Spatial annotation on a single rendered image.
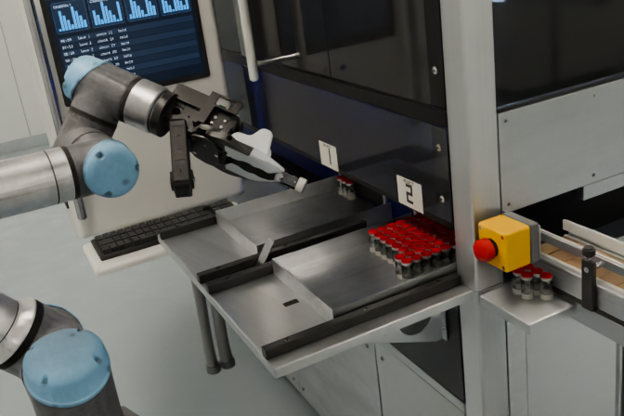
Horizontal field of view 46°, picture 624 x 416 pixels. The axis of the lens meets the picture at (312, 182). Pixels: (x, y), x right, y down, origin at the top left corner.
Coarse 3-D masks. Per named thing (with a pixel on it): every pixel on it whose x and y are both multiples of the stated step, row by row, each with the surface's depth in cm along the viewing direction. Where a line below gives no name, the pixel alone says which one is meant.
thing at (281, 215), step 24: (288, 192) 187; (312, 192) 190; (336, 192) 190; (216, 216) 179; (240, 216) 182; (264, 216) 181; (288, 216) 179; (312, 216) 177; (336, 216) 175; (360, 216) 167; (384, 216) 170; (240, 240) 166; (264, 240) 167; (288, 240) 160
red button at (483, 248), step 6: (480, 240) 123; (486, 240) 123; (474, 246) 124; (480, 246) 123; (486, 246) 122; (492, 246) 123; (474, 252) 124; (480, 252) 123; (486, 252) 122; (492, 252) 122; (480, 258) 123; (486, 258) 123; (492, 258) 123
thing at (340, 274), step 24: (408, 216) 163; (336, 240) 156; (360, 240) 159; (288, 264) 152; (312, 264) 153; (336, 264) 152; (360, 264) 150; (384, 264) 149; (456, 264) 138; (312, 288) 143; (336, 288) 142; (360, 288) 141; (384, 288) 139; (408, 288) 134; (336, 312) 128
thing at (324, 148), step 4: (320, 144) 177; (324, 144) 175; (328, 144) 173; (320, 148) 177; (324, 148) 175; (328, 148) 174; (332, 148) 171; (320, 152) 178; (324, 152) 176; (328, 152) 174; (332, 152) 172; (320, 156) 179; (324, 156) 177; (328, 156) 175; (332, 156) 172; (336, 156) 171; (324, 160) 177; (328, 160) 175; (332, 160) 173; (336, 160) 171; (324, 164) 178; (328, 164) 176; (332, 164) 174; (336, 164) 172; (332, 168) 174; (336, 168) 172
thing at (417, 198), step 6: (402, 180) 147; (408, 180) 145; (402, 186) 147; (414, 186) 143; (420, 186) 141; (402, 192) 148; (414, 192) 144; (420, 192) 142; (402, 198) 148; (414, 198) 144; (420, 198) 142; (408, 204) 147; (414, 204) 145; (420, 204) 143; (420, 210) 144
